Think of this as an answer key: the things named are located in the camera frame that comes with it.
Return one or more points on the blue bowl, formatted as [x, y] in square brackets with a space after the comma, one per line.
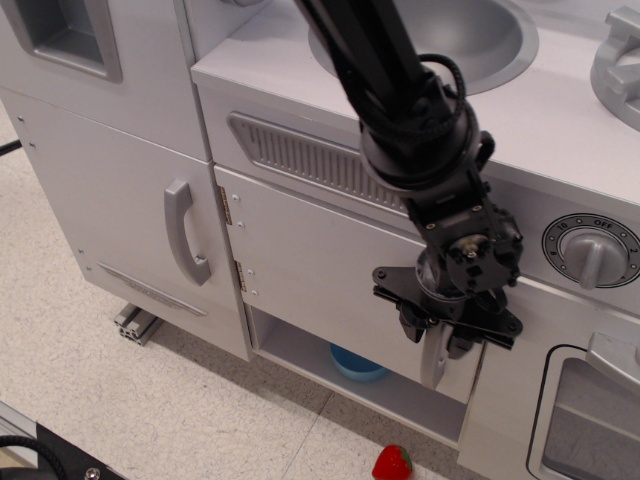
[356, 367]

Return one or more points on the grey vent grille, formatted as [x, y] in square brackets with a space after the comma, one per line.
[309, 158]

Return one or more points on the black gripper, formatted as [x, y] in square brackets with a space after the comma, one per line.
[421, 307]

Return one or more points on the white toy kitchen unit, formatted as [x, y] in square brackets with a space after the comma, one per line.
[239, 393]

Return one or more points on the aluminium extrusion bar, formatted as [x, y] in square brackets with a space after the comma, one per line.
[136, 324]

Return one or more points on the grey oven door handle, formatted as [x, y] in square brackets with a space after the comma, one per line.
[615, 359]

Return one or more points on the silver fridge emblem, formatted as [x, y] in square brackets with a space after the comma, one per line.
[152, 292]

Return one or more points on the white cabinet door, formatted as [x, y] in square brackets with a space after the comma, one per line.
[311, 267]

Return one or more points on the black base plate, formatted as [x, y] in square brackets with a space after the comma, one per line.
[77, 463]

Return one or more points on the grey cabinet door handle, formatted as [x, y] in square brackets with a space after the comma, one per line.
[434, 355]

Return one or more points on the grey toy faucet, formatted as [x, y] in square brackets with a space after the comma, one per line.
[614, 72]

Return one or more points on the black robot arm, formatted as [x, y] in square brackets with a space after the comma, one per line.
[420, 139]

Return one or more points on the red toy strawberry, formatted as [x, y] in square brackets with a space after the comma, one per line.
[393, 463]

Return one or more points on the grey fridge door handle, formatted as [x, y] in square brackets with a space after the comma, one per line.
[177, 202]

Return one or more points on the silver sink bowl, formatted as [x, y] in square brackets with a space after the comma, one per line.
[485, 40]

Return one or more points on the grey timer knob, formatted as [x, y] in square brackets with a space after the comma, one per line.
[592, 250]

